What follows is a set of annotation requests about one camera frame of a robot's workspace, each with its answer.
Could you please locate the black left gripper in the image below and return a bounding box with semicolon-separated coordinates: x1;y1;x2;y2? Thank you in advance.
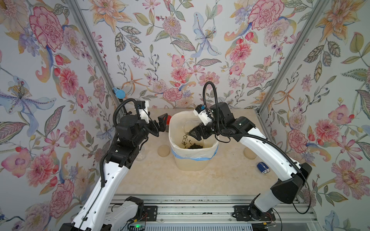
131;112;168;147

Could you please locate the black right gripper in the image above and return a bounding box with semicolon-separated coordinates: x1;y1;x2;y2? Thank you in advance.
189;119;227;142

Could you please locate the cream trash bin with liner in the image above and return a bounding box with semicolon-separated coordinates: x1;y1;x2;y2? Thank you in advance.
169;111;219;171

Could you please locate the beige jar lid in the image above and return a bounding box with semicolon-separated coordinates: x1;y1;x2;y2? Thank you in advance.
243;147;257;160
157;145;171;157

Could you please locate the clear glass tea jar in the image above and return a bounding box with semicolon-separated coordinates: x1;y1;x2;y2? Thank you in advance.
135;147;146;161

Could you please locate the beige lid tea jar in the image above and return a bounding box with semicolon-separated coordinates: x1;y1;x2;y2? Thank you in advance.
183;119;203;135

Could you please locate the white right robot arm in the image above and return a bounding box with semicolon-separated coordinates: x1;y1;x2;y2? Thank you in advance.
187;81;312;221

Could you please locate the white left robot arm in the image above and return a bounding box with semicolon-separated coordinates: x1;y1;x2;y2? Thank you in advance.
60;98;168;231

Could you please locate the red lid tea jar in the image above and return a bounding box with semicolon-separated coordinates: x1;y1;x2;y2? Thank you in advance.
165;115;172;132

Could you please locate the black round-base stand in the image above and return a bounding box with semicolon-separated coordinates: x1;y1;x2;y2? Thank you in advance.
112;87;126;108

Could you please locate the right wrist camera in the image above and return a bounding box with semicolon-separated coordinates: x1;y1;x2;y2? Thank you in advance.
193;105;214;126

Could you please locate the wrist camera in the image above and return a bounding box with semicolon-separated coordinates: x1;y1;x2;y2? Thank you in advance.
136;100;149;124
193;105;214;126

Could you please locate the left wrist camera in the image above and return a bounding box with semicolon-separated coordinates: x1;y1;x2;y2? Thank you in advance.
136;100;149;124

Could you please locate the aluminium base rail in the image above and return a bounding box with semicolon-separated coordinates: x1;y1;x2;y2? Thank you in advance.
70;186;290;231

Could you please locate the aluminium corner post left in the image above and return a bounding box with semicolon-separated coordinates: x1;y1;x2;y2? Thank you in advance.
66;0;120;106

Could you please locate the aluminium corner post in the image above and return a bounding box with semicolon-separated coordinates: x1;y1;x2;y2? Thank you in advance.
256;1;328;116
66;0;120;106

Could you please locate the aluminium corner post right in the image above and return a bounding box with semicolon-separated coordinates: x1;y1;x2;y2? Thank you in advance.
256;1;328;116

